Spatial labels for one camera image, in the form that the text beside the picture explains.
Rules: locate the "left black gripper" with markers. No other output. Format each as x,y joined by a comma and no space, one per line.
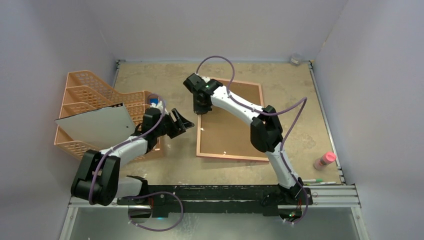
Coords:
178,127

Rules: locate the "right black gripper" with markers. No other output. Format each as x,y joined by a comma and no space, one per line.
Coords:
201,107

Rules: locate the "brown cardboard backing board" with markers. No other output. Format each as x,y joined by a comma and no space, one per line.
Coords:
228,132

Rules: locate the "pink wooden photo frame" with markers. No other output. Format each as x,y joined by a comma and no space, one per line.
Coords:
198,139

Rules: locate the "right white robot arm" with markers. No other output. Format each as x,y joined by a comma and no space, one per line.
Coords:
266,132

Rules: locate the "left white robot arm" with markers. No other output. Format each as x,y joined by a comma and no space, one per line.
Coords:
97,178

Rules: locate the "blue stapler in organizer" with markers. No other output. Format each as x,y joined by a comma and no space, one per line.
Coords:
153,101

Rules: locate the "grey paper sheet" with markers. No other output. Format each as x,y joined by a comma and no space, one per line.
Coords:
104,127

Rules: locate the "small clear jar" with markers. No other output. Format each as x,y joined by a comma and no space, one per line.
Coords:
296,59

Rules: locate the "orange plastic desk organizer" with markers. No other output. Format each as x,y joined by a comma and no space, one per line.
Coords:
85,91

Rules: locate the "pink glue bottle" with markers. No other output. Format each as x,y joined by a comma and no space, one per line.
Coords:
325,160

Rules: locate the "green white marker pen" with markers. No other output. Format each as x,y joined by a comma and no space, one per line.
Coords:
310,181

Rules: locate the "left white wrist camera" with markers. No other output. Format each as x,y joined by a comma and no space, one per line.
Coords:
159,105

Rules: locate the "aluminium table frame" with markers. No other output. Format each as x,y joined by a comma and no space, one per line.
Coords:
335,215

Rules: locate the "black mounting rail base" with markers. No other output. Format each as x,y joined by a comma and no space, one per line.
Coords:
267,200

